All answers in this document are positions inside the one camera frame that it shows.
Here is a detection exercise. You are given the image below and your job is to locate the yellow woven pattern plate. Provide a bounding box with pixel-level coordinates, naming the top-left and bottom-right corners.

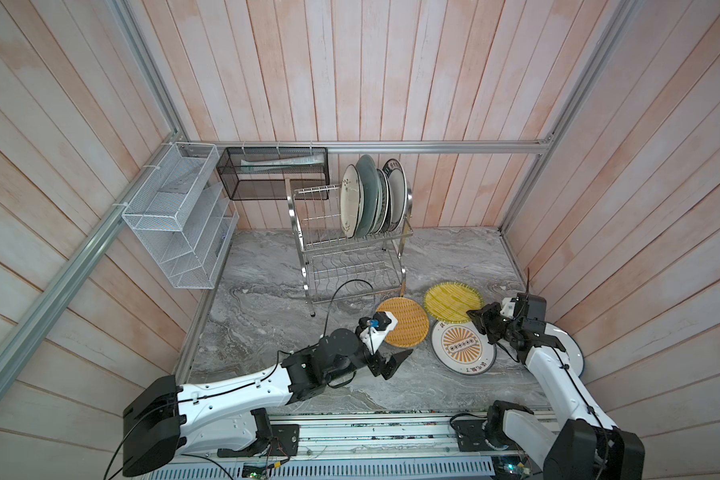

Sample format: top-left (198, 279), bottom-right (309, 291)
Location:
top-left (423, 281), bottom-right (484, 324)

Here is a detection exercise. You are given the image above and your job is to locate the orange woven pattern plate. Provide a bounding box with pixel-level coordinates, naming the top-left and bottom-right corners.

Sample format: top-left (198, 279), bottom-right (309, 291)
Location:
top-left (377, 297), bottom-right (430, 348)

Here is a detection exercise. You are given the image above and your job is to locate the stainless steel dish rack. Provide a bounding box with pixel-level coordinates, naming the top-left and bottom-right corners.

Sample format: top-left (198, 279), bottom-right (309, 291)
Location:
top-left (285, 179), bottom-right (412, 314)

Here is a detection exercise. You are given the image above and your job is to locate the light green flower plate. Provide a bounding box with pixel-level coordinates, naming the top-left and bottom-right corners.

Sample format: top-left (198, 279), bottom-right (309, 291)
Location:
top-left (370, 169), bottom-right (384, 234)

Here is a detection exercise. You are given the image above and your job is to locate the white plate green lettered rim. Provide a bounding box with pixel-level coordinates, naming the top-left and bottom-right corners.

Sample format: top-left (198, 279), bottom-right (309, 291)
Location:
top-left (382, 159), bottom-right (408, 232)

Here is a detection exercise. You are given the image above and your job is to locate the cream floral plate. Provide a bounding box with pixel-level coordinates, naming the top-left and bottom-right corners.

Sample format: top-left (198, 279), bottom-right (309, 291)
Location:
top-left (340, 165), bottom-right (364, 238)

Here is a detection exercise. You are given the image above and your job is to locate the large teal plate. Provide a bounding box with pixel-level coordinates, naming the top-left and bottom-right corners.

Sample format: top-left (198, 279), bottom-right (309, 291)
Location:
top-left (355, 155), bottom-right (380, 237)

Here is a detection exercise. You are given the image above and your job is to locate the small orange sunburst plate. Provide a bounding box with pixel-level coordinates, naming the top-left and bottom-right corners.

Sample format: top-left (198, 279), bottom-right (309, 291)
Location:
top-left (379, 171), bottom-right (392, 233)

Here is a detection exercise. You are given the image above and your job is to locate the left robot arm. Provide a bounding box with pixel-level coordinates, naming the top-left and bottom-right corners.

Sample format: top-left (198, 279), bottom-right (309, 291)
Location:
top-left (118, 328), bottom-right (412, 478)

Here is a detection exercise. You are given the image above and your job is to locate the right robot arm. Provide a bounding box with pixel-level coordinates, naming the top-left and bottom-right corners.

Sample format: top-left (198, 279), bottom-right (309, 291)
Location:
top-left (467, 293), bottom-right (645, 479)

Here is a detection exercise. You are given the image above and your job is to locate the large orange sunburst plate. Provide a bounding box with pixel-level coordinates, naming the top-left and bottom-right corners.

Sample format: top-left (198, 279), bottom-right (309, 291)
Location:
top-left (431, 321), bottom-right (497, 376)

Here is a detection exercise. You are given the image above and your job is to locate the white plate black cloud motif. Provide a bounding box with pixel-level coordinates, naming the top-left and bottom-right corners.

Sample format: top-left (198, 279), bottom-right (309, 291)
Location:
top-left (545, 323), bottom-right (585, 377)

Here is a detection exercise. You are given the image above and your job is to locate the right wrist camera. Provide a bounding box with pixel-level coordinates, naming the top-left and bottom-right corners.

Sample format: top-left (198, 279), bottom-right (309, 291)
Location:
top-left (501, 293), bottom-right (547, 322)

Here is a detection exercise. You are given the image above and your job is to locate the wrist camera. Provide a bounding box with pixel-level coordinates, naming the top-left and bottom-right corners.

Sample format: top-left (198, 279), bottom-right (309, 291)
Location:
top-left (501, 293), bottom-right (547, 322)
top-left (356, 311), bottom-right (398, 355)

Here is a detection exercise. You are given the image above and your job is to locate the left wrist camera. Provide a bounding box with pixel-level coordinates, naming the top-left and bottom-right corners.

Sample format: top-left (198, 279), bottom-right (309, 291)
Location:
top-left (356, 311), bottom-right (398, 355)

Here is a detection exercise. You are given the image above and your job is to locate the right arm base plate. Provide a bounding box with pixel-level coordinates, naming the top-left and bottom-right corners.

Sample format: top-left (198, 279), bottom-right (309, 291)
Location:
top-left (450, 417), bottom-right (510, 452)

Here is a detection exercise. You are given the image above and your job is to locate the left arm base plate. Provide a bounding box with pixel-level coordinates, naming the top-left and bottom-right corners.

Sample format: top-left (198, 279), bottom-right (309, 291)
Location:
top-left (217, 423), bottom-right (300, 458)

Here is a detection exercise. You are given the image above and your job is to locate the aluminium frame rail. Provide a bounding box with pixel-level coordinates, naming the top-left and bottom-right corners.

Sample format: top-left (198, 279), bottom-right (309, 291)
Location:
top-left (189, 140), bottom-right (551, 154)

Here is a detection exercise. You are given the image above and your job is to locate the black wire mesh basket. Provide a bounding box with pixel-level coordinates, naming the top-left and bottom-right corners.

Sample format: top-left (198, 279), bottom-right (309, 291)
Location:
top-left (216, 146), bottom-right (330, 201)

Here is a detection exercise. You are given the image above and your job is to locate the white wire mesh shelf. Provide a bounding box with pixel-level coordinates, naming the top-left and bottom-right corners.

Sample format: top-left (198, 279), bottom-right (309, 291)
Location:
top-left (123, 142), bottom-right (239, 290)

